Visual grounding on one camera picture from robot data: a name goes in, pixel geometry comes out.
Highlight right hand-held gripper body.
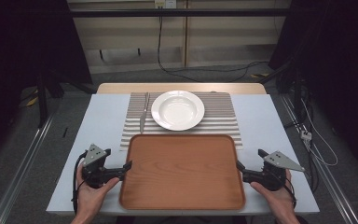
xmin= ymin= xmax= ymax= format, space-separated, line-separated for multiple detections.
xmin=242 ymin=148 xmax=306 ymax=192

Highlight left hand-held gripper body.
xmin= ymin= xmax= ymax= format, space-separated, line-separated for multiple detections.
xmin=80 ymin=143 xmax=121 ymax=189

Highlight brown wooden tray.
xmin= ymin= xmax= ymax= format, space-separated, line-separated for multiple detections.
xmin=118 ymin=133 xmax=247 ymax=211

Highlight person's right hand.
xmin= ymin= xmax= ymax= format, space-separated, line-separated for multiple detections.
xmin=249 ymin=169 xmax=297 ymax=217

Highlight person's left hand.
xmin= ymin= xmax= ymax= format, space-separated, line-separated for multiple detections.
xmin=75 ymin=162 xmax=121 ymax=219

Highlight silver metal fork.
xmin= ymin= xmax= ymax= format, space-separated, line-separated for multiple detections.
xmin=139 ymin=91 xmax=151 ymax=134

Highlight striped placemat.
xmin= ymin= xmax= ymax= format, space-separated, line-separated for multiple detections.
xmin=119 ymin=91 xmax=244 ymax=151

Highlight white round plate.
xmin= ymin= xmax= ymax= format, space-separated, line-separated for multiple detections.
xmin=150 ymin=90 xmax=206 ymax=132

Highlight light wooden table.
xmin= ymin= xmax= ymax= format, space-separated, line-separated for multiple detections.
xmin=96 ymin=82 xmax=268 ymax=95

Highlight black metal stand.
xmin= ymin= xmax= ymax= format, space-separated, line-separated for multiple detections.
xmin=34 ymin=72 xmax=65 ymax=129

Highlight black curtain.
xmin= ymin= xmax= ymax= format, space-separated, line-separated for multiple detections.
xmin=268 ymin=0 xmax=358 ymax=180
xmin=0 ymin=0 xmax=93 ymax=166

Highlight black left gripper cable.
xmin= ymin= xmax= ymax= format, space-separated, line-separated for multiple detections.
xmin=71 ymin=150 xmax=89 ymax=216

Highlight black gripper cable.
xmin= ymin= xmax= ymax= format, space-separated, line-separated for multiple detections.
xmin=283 ymin=175 xmax=298 ymax=209
xmin=71 ymin=150 xmax=89 ymax=216

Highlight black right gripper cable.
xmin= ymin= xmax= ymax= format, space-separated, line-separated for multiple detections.
xmin=283 ymin=175 xmax=298 ymax=209

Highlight metal floor rail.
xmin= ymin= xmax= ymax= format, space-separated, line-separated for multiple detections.
xmin=280 ymin=93 xmax=358 ymax=224
xmin=0 ymin=114 xmax=56 ymax=224

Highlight white cable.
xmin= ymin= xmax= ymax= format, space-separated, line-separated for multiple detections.
xmin=300 ymin=98 xmax=339 ymax=167

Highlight long black floor cable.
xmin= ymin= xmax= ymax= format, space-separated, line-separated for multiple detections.
xmin=157 ymin=15 xmax=270 ymax=84

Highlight white wall outlet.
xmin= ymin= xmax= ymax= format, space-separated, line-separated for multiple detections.
xmin=154 ymin=0 xmax=178 ymax=9

